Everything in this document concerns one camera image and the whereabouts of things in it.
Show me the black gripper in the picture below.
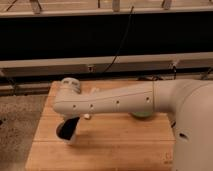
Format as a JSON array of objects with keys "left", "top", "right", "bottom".
[{"left": 56, "top": 117, "right": 79, "bottom": 140}]

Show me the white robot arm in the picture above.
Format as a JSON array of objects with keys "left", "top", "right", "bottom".
[{"left": 53, "top": 78, "right": 213, "bottom": 171}]

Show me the white eraser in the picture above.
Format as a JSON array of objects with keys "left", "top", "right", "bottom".
[{"left": 91, "top": 87, "right": 100, "bottom": 94}]

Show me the wooden cutting board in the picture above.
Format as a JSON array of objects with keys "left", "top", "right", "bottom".
[{"left": 26, "top": 81, "right": 174, "bottom": 171}]

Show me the green bowl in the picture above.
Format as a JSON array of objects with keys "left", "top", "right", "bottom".
[{"left": 130, "top": 112, "right": 152, "bottom": 119}]

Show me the black hanging cable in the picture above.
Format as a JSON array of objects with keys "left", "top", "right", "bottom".
[{"left": 101, "top": 5, "right": 135, "bottom": 74}]

